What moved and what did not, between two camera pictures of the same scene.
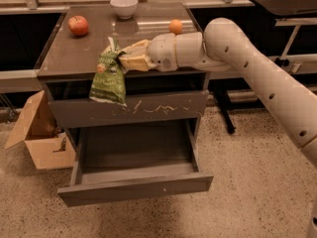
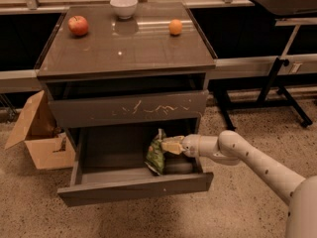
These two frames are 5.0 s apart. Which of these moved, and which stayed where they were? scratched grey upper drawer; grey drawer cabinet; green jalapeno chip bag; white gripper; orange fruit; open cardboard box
Moved: white gripper; green jalapeno chip bag
Stayed: scratched grey upper drawer; open cardboard box; grey drawer cabinet; orange fruit
